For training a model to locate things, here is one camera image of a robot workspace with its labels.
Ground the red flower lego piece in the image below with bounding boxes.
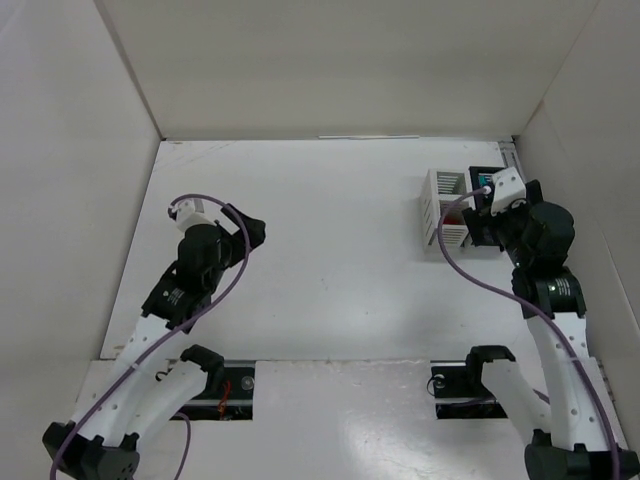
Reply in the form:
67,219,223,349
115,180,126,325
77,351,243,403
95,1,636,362
443,211,465,225

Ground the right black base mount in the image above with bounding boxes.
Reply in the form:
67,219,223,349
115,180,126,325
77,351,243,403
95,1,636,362
427,345,515,420

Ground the purple cable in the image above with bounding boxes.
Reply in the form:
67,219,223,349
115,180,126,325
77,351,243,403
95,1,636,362
49,193,251,480
436,185,626,480

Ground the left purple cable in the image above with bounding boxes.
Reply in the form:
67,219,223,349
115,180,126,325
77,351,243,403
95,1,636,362
49,193,251,480

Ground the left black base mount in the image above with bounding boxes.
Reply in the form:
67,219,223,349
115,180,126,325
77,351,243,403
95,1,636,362
155,345,255,421

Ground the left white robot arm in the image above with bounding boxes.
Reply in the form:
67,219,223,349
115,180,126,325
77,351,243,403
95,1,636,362
42,194,266,479

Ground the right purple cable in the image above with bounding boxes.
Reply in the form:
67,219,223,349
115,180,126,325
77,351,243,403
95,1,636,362
436,185,626,480

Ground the black slatted container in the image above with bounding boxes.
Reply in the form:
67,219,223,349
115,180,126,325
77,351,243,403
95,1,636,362
467,165,506,249

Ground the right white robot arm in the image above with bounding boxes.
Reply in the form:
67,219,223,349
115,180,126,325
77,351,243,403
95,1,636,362
460,169,639,479

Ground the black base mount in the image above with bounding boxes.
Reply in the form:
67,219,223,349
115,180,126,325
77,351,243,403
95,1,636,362
427,345,515,420
155,345,255,421

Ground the aluminium rail right edge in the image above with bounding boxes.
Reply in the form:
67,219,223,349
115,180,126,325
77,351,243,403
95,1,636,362
498,137,525,178

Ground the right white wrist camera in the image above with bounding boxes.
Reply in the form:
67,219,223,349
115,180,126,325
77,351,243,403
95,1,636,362
490,167,526,216

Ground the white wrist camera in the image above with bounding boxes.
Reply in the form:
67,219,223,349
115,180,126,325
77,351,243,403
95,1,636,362
168,198,212,233
490,167,526,216

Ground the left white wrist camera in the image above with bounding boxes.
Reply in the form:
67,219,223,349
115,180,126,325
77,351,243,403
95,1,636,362
168,198,212,233

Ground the white slatted container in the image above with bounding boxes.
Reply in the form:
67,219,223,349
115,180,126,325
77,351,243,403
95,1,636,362
419,169,471,254

